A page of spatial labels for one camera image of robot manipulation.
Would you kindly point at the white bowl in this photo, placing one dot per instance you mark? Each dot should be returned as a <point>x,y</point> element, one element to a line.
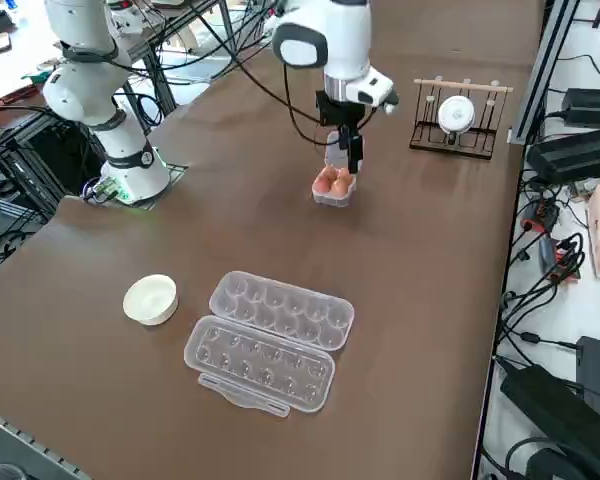
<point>150,300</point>

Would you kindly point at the flat black device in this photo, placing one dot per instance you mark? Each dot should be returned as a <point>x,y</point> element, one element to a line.
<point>555,415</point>

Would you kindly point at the long black power brick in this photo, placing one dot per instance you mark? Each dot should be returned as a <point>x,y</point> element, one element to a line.
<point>575,155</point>

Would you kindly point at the aluminium camera post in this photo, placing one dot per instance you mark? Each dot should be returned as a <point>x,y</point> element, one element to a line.
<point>545,65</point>

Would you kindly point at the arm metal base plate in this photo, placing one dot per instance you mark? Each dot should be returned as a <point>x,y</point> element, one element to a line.
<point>177,172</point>

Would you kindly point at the transparent twelve-slot egg tray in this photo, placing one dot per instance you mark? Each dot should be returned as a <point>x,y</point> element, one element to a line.
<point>260,360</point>

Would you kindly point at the orange black plug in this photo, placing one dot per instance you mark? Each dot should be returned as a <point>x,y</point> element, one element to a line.
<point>542,215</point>
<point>566,260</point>

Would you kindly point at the black power adapter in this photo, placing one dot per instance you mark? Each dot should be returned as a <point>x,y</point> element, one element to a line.
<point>592,105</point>

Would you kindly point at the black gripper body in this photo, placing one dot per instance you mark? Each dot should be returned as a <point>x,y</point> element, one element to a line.
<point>345,115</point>

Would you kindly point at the perforated metal rail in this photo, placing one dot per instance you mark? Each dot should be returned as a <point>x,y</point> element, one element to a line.
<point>25,435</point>

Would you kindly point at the clear four-slot egg tray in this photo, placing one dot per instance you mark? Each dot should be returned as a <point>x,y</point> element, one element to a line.
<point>332,197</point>

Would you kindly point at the white cup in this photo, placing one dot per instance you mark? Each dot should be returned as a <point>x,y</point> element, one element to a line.
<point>455,114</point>

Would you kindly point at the wooden rack rod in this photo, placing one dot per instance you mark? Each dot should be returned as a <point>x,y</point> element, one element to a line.
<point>460,86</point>

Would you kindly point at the brown egg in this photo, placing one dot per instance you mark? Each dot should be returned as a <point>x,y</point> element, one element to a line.
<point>328,173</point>
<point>344,174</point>
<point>322,184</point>
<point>339,186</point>

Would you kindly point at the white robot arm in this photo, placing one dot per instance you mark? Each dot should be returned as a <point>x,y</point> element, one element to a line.
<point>345,40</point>

